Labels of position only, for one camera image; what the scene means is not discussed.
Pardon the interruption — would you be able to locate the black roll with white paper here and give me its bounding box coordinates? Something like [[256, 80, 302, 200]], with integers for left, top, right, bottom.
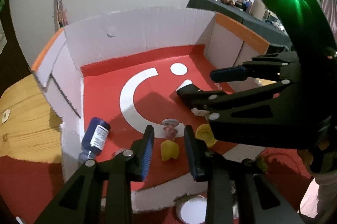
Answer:
[[176, 80, 210, 117]]

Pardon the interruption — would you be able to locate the yellow plastic cap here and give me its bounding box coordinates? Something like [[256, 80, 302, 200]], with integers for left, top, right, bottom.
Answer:
[[195, 124, 217, 148]]

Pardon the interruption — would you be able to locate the pink and yellow toy figure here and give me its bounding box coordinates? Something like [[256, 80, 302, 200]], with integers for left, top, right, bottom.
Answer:
[[160, 119, 179, 161]]

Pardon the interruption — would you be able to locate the dark blue bottle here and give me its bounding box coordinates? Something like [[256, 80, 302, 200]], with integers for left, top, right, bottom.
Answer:
[[79, 117, 111, 164]]

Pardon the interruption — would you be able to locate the dark green side table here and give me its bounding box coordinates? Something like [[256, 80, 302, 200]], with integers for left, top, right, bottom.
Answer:
[[186, 0, 292, 51]]

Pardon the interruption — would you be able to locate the white round lid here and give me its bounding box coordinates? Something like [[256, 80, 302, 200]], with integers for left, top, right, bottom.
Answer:
[[176, 195, 207, 224]]

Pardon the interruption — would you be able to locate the red and white cardboard box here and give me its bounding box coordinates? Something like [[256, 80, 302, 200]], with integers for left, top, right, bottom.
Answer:
[[31, 7, 269, 212]]

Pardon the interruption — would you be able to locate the wooden table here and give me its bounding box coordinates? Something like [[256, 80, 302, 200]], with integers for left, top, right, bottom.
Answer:
[[1, 75, 62, 164]]

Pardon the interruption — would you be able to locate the red woven mat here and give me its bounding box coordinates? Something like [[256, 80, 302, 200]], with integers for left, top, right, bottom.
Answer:
[[1, 148, 313, 223]]

